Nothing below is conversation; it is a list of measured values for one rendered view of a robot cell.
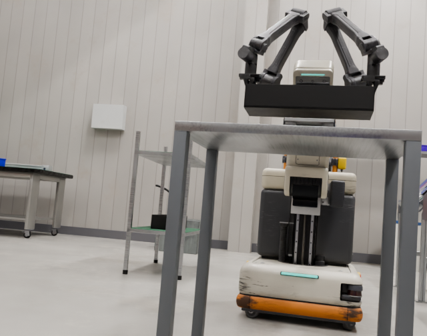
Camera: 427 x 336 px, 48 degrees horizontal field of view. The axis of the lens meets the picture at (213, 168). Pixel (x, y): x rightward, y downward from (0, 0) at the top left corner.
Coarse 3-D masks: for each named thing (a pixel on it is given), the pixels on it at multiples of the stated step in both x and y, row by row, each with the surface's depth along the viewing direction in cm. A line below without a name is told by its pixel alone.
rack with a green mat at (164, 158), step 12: (192, 144) 368; (144, 156) 386; (156, 156) 379; (168, 156) 371; (192, 156) 371; (132, 180) 371; (132, 192) 370; (132, 204) 369; (132, 216) 370; (132, 228) 367; (144, 228) 378; (192, 228) 449; (156, 240) 452; (156, 252) 451; (180, 252) 360; (180, 264) 359; (180, 276) 358
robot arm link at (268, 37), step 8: (288, 16) 247; (296, 16) 247; (304, 16) 248; (280, 24) 241; (288, 24) 244; (296, 24) 250; (264, 32) 236; (272, 32) 236; (280, 32) 240; (256, 40) 230; (264, 40) 230; (272, 40) 237; (256, 48) 230
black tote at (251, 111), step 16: (256, 96) 221; (272, 96) 219; (288, 96) 217; (304, 96) 216; (320, 96) 214; (336, 96) 213; (352, 96) 211; (368, 96) 210; (256, 112) 229; (272, 112) 226; (288, 112) 223; (304, 112) 221; (320, 112) 218; (336, 112) 216; (352, 112) 213; (368, 112) 211
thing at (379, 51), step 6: (378, 42) 219; (360, 48) 221; (372, 48) 214; (378, 48) 210; (384, 48) 210; (366, 54) 220; (372, 54) 214; (378, 54) 210; (384, 54) 210; (372, 60) 215; (378, 60) 212
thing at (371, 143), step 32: (192, 128) 144; (224, 128) 142; (256, 128) 140; (288, 128) 138; (320, 128) 136; (352, 128) 134; (416, 160) 129; (384, 192) 172; (416, 192) 129; (384, 224) 168; (416, 224) 128; (384, 256) 167; (160, 288) 142; (384, 288) 166; (160, 320) 141; (192, 320) 180; (384, 320) 165
